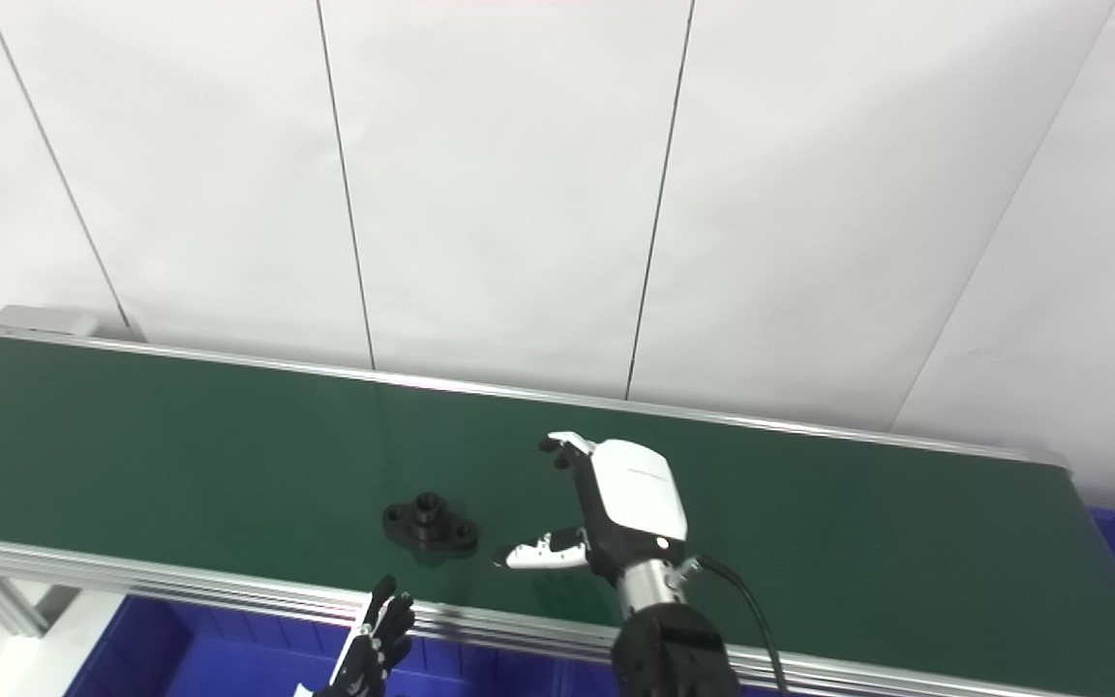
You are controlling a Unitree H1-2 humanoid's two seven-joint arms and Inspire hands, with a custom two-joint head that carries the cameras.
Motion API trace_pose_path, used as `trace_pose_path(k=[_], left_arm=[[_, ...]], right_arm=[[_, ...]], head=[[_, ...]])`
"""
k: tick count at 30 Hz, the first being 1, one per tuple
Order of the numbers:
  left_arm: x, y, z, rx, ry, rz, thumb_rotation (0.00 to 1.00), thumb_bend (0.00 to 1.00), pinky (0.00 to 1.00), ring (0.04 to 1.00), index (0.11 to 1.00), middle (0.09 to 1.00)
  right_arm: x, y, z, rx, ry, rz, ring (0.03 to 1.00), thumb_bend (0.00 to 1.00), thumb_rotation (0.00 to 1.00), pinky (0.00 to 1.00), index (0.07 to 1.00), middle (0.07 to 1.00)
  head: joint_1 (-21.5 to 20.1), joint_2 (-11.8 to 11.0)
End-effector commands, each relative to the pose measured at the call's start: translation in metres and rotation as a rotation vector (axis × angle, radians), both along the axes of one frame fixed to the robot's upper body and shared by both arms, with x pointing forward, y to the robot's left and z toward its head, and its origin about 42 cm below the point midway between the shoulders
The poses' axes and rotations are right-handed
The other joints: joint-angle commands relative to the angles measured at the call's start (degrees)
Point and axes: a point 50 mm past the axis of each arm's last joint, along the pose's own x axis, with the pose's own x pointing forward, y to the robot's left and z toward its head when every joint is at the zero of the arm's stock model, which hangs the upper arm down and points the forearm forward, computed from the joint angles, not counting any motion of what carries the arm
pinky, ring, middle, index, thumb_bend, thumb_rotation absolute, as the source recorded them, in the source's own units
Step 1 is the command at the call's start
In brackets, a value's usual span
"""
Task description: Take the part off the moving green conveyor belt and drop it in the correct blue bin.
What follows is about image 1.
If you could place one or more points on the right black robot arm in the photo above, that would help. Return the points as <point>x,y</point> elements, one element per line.
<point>669,653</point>

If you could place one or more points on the green conveyor belt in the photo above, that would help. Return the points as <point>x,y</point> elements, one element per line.
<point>228,586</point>
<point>180,465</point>

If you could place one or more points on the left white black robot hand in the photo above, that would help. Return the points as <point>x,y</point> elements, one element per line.
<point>374,649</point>

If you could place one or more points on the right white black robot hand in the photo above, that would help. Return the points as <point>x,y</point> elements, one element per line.
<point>637,494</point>

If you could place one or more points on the black flanged machine part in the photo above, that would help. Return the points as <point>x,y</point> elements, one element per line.
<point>429,525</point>

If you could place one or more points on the aluminium conveyor support leg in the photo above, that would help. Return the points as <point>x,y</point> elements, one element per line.
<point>1,600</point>

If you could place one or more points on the grey conveyor end housing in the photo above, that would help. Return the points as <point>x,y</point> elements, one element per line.
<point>40,321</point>

